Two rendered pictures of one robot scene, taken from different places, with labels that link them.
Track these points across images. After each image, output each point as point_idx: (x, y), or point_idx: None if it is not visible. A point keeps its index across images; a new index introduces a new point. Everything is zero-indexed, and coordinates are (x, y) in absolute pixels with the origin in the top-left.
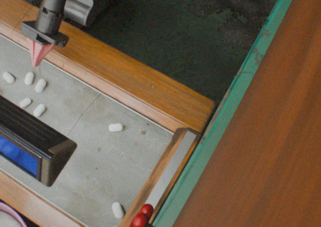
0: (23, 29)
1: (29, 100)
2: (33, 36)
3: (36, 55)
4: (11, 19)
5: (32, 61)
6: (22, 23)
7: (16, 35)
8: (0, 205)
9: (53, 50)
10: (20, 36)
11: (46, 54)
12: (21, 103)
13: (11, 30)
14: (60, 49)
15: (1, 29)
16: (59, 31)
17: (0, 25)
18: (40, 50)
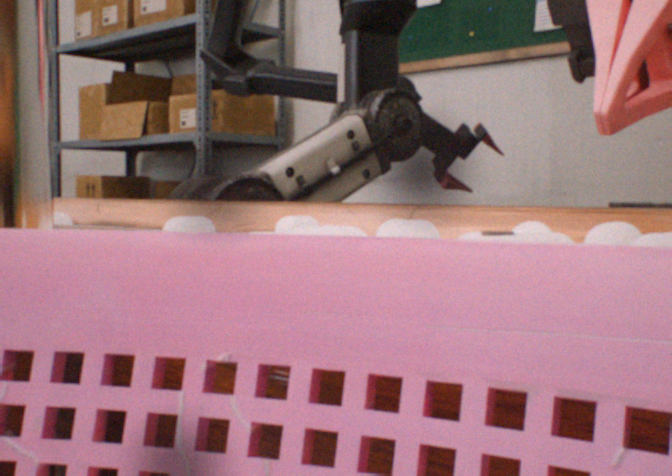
0: None
1: (572, 241)
2: None
3: (638, 38)
4: (401, 205)
5: (602, 84)
6: None
7: (428, 219)
8: (532, 332)
9: (635, 211)
10: (449, 216)
11: (655, 109)
12: (527, 234)
13: (406, 212)
14: (668, 210)
15: (353, 225)
16: (630, 208)
17: (355, 214)
18: None
